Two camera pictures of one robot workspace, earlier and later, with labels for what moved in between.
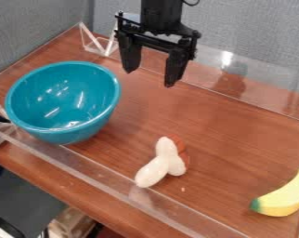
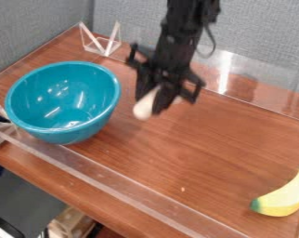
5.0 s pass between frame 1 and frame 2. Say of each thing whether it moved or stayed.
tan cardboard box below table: stayed
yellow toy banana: stayed
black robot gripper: moved
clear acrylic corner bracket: stayed
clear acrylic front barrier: stayed
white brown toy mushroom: moved
